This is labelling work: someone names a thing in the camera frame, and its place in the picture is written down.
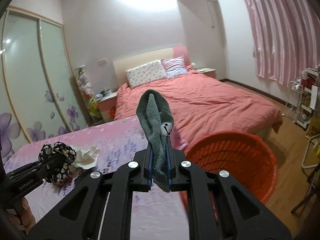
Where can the person's left hand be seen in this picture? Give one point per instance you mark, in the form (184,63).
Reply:
(23,210)

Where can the pink floral bedsheet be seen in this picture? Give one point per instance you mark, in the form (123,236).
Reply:
(112,142)

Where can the white mug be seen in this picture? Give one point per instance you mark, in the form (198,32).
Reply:
(108,92)

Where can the tall flower decoration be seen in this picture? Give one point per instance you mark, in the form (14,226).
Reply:
(83,82)

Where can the pink striped pillow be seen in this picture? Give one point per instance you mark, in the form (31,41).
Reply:
(175,66)

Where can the white pipe duct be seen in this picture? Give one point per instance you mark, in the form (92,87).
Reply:
(211,12)

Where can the beige and pink headboard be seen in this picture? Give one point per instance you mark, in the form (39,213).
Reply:
(140,57)

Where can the white crumpled tissue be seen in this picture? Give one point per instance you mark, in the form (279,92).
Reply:
(86,157)

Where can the yellow-green plush toy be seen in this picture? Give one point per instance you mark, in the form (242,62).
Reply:
(94,107)

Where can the small white round lamp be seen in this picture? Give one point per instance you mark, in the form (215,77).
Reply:
(193,65)

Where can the pink and white nightstand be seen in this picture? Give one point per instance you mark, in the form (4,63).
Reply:
(106,107)
(207,72)

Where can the pink striped curtain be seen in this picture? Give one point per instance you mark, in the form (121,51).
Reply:
(282,30)

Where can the grey-green sock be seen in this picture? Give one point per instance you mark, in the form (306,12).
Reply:
(155,115)

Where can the small red bin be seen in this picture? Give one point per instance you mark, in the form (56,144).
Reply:
(112,113)

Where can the bed with red duvet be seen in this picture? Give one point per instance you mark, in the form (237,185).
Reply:
(212,100)

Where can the white metal frame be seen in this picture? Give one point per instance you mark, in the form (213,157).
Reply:
(306,155)

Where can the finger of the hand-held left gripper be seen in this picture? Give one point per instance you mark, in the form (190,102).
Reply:
(47,165)

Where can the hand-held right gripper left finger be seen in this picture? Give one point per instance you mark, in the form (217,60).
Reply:
(149,170)

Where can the floral sliding-door wardrobe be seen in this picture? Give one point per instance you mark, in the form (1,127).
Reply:
(25,80)

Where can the white floral pillow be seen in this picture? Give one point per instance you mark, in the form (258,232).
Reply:
(147,73)

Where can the black floral cloth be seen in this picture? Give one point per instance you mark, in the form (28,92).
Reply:
(67,152)

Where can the red plastic basket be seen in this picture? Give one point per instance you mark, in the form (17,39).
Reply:
(225,150)

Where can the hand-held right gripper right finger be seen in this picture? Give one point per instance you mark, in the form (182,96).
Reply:
(169,170)

